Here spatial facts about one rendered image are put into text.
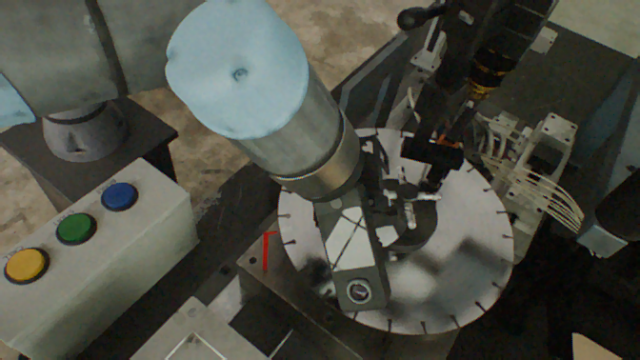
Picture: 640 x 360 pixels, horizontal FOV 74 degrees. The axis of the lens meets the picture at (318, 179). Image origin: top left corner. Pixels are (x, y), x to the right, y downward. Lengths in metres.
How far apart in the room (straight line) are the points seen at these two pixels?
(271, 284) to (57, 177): 0.49
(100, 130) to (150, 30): 0.60
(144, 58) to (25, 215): 1.60
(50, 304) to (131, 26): 0.40
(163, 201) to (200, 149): 1.26
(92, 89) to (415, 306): 0.41
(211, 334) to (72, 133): 0.51
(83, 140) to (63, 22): 0.60
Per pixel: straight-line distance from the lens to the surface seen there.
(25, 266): 0.65
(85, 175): 0.92
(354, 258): 0.38
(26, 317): 0.63
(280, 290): 0.63
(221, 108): 0.24
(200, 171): 1.83
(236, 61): 0.23
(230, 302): 0.72
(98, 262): 0.63
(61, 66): 0.32
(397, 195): 0.55
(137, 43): 0.32
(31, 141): 1.02
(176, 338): 0.56
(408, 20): 0.43
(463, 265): 0.59
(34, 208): 1.90
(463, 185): 0.67
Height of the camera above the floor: 1.43
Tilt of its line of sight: 52 degrees down
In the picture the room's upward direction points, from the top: 11 degrees clockwise
